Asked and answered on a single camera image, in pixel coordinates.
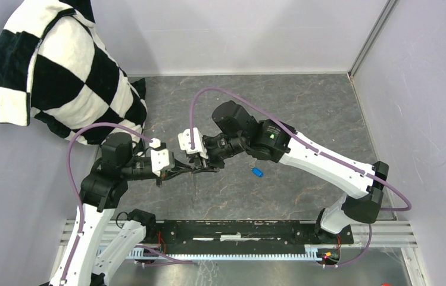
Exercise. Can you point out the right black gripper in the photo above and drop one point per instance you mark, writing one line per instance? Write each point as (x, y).
(212, 165)

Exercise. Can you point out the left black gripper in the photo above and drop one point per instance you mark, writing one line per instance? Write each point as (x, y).
(177, 169)

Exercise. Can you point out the blue tagged key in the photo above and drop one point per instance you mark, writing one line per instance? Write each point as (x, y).
(257, 172)

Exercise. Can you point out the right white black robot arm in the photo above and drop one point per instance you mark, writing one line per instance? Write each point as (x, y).
(265, 140)

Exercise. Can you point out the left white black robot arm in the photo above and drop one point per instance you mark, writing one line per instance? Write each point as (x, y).
(100, 193)

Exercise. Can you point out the black white checkered cloth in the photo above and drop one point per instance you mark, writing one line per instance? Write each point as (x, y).
(55, 68)

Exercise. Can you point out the aluminium corner profile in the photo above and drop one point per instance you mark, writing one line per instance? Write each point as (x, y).
(372, 37)

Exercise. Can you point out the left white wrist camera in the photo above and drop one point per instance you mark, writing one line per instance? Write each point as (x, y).
(162, 159)

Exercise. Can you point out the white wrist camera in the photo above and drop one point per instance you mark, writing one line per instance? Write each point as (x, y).
(162, 159)
(191, 142)

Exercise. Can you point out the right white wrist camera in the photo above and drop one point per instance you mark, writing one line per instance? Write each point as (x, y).
(191, 142)

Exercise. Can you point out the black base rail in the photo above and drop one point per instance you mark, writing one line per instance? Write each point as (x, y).
(242, 236)

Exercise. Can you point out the white toothed cable duct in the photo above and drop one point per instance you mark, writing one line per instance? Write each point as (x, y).
(309, 254)

